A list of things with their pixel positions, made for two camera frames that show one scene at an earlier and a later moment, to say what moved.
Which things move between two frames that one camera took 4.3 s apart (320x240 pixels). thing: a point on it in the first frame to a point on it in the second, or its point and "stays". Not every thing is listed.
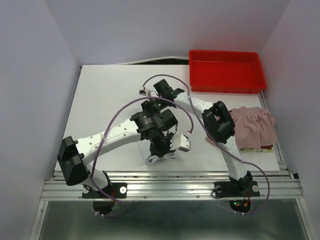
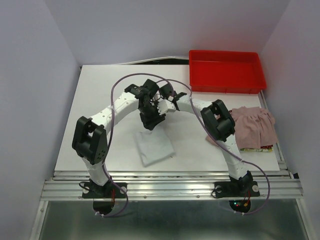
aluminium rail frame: x=282 y=185 stays
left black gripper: x=161 y=152 to x=149 y=122
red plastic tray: x=226 y=72 stays
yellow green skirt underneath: x=262 y=148 stays
